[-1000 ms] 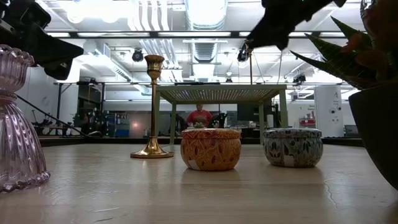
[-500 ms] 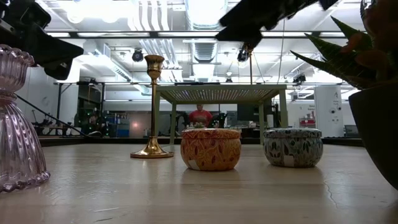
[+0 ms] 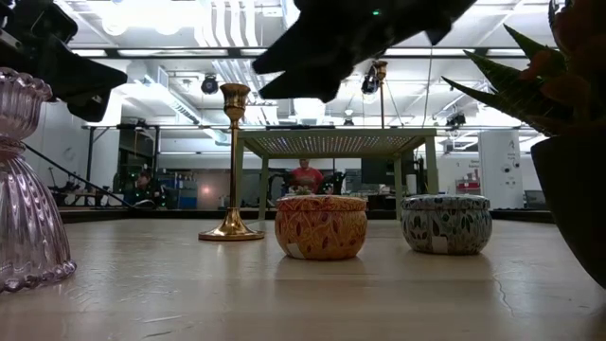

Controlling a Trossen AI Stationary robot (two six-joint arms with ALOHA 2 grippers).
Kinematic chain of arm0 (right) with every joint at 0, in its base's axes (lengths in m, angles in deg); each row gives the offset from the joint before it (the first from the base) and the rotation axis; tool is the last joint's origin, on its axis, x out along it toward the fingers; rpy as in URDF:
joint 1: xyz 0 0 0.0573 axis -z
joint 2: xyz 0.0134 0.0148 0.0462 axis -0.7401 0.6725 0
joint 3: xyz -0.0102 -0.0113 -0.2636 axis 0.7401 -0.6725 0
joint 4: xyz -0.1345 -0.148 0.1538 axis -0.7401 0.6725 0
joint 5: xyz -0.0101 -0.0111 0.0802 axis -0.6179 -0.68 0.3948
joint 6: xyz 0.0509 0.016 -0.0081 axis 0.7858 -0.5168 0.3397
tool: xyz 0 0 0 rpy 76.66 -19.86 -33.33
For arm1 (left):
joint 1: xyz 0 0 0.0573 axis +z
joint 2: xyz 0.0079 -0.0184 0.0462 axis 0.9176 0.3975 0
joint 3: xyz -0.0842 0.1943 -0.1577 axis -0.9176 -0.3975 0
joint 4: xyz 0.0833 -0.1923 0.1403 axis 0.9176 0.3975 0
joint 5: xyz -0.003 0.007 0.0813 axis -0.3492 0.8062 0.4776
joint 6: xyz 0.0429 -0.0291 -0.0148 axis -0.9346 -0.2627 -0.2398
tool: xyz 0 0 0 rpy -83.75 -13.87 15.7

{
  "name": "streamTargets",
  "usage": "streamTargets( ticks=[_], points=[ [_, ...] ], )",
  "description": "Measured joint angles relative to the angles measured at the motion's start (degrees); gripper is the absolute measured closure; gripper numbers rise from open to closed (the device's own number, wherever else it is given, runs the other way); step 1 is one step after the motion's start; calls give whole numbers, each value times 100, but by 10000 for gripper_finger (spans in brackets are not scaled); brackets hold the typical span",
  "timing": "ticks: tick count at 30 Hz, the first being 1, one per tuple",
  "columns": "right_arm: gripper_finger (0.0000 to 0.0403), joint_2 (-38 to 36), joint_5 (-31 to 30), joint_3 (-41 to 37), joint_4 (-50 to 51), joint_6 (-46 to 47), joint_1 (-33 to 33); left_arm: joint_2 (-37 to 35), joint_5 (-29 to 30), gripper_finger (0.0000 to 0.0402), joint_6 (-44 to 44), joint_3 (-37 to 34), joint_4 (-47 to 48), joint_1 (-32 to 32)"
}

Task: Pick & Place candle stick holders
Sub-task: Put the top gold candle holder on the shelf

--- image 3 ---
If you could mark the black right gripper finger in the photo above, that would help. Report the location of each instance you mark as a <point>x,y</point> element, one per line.
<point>312,52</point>
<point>317,86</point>

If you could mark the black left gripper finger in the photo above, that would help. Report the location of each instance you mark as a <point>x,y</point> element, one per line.
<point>85,78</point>
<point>92,108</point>

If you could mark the pink ribbed glass candle holder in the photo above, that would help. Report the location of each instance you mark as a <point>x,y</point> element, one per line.
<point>28,213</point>

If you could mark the orange patterned candle tin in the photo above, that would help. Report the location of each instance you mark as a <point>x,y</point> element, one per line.
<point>321,227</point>

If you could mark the gold brass candlestick holder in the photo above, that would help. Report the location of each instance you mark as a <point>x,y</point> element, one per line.
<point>232,227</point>

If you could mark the blue patterned candle tin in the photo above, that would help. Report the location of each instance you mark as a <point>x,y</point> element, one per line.
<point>446,225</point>

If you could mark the tall gold candlestick holder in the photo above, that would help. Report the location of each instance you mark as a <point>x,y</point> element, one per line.
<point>380,68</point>

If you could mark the black metal rack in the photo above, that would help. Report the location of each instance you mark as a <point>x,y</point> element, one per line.
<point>90,156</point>

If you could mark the black ceiling spotlight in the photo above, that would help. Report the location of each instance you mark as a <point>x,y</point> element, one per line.
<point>209,85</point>
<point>369,84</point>
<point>456,120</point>

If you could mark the green perforated metal shelf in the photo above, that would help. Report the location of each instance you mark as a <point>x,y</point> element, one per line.
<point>331,142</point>

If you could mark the person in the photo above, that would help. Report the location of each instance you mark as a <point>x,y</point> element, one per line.
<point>308,177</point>

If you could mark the black background monitor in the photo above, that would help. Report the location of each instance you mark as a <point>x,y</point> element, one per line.
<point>376,171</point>

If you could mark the red storage shelf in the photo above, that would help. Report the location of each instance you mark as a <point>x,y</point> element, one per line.
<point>468,185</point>

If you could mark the white pillar with print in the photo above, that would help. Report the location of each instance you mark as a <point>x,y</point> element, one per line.
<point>501,166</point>

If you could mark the potted succulent plant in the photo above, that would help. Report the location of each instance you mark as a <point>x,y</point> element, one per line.
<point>573,189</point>

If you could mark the black aluminium table frame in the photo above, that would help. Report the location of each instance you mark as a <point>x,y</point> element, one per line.
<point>165,214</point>

